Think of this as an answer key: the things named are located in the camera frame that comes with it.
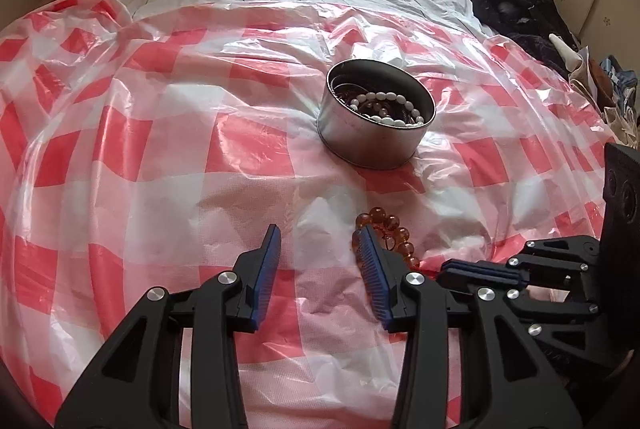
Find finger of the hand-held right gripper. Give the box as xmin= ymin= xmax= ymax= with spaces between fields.
xmin=440 ymin=236 xmax=601 ymax=291
xmin=439 ymin=271 xmax=628 ymax=382

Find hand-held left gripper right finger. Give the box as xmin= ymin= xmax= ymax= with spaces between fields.
xmin=351 ymin=226 xmax=583 ymax=429

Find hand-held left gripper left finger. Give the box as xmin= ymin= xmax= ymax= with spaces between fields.
xmin=55 ymin=224 xmax=283 ymax=429

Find amber bead bracelet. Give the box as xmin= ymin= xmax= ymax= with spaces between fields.
xmin=352 ymin=206 xmax=422 ymax=271

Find round metal tin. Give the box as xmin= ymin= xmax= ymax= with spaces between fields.
xmin=316 ymin=60 xmax=437 ymax=170

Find white bead bracelet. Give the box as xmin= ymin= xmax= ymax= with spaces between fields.
xmin=348 ymin=92 xmax=426 ymax=128

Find heap of mixed clothes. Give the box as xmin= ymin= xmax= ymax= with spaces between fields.
xmin=570 ymin=48 xmax=640 ymax=146

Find red checked plastic sheet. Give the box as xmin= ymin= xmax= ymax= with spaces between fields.
xmin=0 ymin=0 xmax=621 ymax=429

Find white pointed object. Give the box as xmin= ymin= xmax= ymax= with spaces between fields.
xmin=549 ymin=33 xmax=580 ymax=70

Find dark shiny jacket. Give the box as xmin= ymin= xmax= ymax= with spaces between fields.
xmin=462 ymin=0 xmax=585 ymax=76

